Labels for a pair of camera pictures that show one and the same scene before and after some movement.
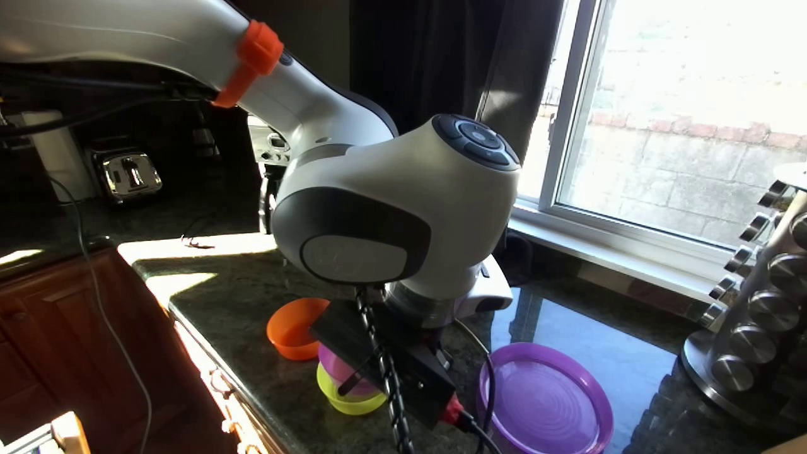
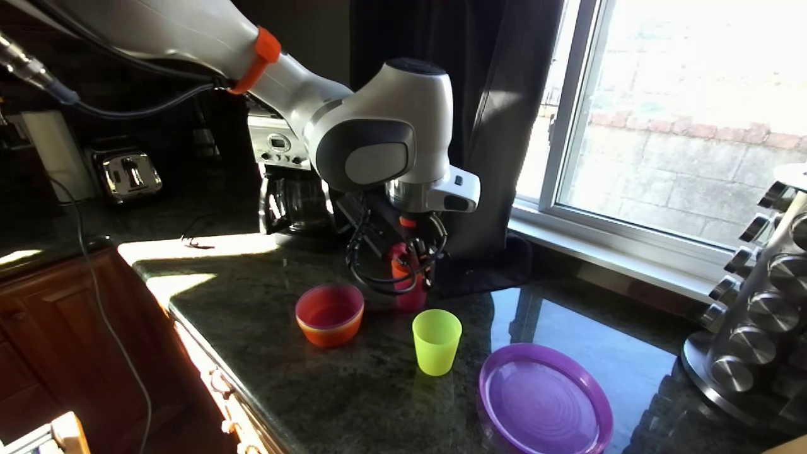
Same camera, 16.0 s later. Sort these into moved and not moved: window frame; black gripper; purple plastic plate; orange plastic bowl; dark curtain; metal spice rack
Moved: orange plastic bowl; black gripper
Not moved: purple plastic plate; window frame; metal spice rack; dark curtain
